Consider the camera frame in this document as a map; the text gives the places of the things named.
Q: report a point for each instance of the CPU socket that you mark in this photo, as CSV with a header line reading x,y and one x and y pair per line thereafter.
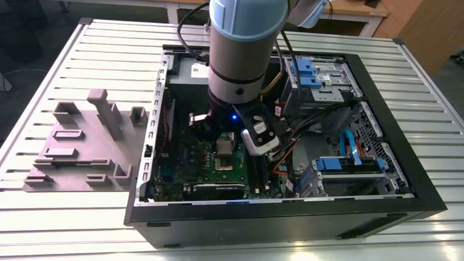
x,y
224,164

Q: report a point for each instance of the black PC case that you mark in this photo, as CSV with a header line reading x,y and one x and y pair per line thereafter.
x,y
289,225

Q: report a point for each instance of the grey plastic parts rack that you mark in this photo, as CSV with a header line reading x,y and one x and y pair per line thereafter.
x,y
91,152

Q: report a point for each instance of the green motherboard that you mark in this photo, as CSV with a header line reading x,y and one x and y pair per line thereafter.
x,y
188,168

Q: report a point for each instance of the blue plastic drive carrier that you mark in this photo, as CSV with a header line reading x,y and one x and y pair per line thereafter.
x,y
305,73

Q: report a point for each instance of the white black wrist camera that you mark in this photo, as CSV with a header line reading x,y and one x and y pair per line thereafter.
x,y
260,138

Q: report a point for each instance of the grey metal disk bay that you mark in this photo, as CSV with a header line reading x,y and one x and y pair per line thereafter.
x,y
315,187

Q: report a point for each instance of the hard disk in blue carrier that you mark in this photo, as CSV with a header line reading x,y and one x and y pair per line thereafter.
x,y
331,164

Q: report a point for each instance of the wooden cabinet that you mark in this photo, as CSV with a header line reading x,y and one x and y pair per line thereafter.
x,y
427,27

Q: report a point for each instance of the grey metal drive cage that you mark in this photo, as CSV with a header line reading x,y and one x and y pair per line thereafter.
x,y
325,98

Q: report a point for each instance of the black graphics card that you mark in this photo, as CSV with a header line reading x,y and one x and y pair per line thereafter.
x,y
217,189

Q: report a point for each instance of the grey power supply unit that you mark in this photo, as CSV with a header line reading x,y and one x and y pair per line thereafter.
x,y
184,98

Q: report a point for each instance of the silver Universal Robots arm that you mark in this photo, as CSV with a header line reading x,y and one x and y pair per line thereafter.
x,y
247,54

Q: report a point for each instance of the silver green CPU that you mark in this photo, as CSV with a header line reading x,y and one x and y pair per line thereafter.
x,y
224,148

